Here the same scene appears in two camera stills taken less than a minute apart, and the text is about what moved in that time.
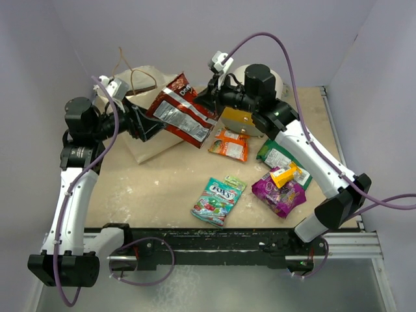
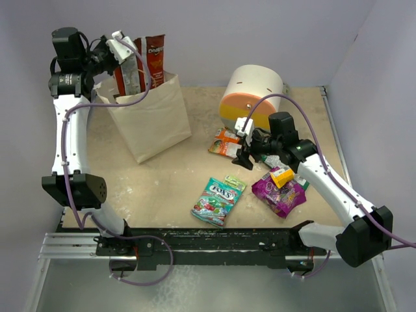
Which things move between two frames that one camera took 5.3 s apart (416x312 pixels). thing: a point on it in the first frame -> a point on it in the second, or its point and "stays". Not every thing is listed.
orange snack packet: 230,144 stays
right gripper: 212,99 -> 243,158
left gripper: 137,123 -> 103,45
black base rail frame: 147,245 stays
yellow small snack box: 281,176 stays
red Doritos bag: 184,116 -> 131,77
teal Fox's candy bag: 216,200 stays
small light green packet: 231,181 stays
